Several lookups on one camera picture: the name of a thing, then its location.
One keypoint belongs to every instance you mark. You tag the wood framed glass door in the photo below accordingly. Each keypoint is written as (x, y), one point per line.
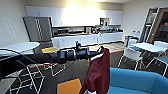
(148, 25)

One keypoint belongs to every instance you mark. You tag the blue sofa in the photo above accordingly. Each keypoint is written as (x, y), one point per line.
(140, 81)

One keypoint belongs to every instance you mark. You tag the black coffee machine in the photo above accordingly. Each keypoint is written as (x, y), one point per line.
(104, 22)

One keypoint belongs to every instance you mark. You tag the white kitchen counter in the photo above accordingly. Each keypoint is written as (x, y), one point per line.
(70, 41)

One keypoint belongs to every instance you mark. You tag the white hanger with red jacket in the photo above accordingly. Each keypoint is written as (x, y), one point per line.
(100, 41)

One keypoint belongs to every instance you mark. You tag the dark grey tall cabinet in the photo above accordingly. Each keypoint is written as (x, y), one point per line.
(38, 28)

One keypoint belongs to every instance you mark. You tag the round white table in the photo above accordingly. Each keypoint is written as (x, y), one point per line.
(18, 46)

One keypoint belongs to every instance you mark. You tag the white plastic chair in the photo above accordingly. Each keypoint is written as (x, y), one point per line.
(131, 55)

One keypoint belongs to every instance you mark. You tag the blue bin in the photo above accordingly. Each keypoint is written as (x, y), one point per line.
(128, 40)

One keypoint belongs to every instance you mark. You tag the white metal drying rack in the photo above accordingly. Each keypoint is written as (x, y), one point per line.
(31, 68)

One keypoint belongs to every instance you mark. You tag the red varsity jacket white sleeves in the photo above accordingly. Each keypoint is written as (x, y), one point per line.
(96, 75)

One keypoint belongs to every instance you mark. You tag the teal seat white chair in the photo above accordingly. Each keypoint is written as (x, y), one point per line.
(161, 60)
(161, 43)
(132, 41)

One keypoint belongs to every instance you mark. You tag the white upper kitchen cabinets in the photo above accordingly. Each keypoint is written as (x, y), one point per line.
(113, 16)

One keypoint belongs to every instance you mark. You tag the black microwave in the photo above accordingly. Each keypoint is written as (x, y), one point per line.
(62, 31)

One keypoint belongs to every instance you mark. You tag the white square table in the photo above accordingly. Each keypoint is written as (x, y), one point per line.
(148, 46)

